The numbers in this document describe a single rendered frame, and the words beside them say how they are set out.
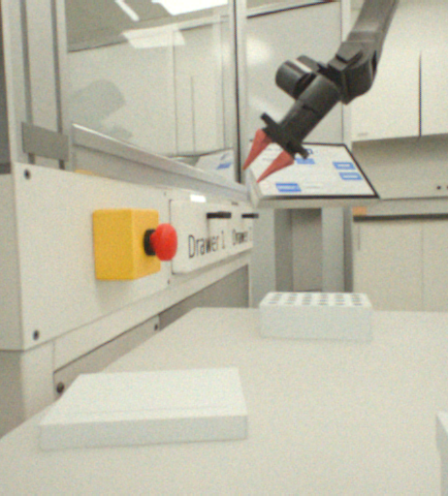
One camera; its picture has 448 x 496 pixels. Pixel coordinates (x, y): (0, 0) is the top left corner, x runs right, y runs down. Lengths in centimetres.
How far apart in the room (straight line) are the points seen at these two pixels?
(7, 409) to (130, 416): 14
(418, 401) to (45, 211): 33
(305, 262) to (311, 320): 119
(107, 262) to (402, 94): 382
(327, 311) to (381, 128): 363
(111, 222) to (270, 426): 24
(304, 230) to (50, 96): 136
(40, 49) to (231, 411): 32
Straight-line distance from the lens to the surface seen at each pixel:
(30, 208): 38
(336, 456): 28
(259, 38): 267
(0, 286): 38
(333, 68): 81
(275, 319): 51
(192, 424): 29
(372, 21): 89
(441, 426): 21
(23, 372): 40
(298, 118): 78
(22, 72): 40
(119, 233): 44
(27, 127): 39
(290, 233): 166
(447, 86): 417
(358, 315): 51
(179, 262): 65
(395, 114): 411
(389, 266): 372
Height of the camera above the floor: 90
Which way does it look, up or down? 3 degrees down
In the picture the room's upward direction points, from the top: 2 degrees counter-clockwise
